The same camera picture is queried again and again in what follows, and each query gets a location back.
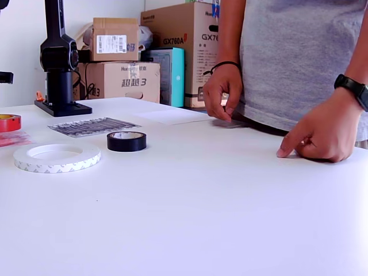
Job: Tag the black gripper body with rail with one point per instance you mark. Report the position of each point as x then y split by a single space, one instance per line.
5 77

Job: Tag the red tape roll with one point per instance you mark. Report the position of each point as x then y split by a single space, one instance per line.
10 123

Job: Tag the white tape roll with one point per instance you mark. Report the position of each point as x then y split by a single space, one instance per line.
57 166

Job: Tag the black tape roll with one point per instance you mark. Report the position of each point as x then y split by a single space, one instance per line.
126 143

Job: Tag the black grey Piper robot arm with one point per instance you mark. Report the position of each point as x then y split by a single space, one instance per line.
59 86

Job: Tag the person right forearm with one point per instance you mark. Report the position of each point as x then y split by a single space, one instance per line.
230 28

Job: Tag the person left forearm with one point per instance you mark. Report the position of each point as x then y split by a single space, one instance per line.
358 57

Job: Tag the person right hand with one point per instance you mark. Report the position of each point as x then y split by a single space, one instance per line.
221 92

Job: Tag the person left hand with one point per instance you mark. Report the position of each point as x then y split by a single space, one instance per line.
325 129

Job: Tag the orange table clamp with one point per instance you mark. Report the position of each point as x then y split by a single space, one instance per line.
40 97

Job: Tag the red scribbled paper sheet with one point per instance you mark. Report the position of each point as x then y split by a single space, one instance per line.
14 139

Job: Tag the black scribbled paper sheet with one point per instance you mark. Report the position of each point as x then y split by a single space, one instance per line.
86 126

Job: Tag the cardboard box with shipping label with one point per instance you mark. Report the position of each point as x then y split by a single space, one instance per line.
115 27

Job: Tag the cardboard box with blue print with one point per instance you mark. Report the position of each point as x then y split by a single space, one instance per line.
126 83

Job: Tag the white plastic bag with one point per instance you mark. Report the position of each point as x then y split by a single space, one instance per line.
145 37

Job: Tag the plain white paper sheet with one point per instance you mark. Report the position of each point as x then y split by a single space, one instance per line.
172 116

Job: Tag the teal sided box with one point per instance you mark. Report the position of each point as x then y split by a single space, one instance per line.
178 77

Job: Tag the large printed cardboard box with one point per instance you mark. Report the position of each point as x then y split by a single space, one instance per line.
178 66

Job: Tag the person torso in grey shirt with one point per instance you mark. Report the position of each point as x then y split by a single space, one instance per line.
287 57

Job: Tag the black wrist watch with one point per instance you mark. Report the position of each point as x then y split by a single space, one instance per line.
353 89

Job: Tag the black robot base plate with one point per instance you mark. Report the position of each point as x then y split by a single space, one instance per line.
72 110

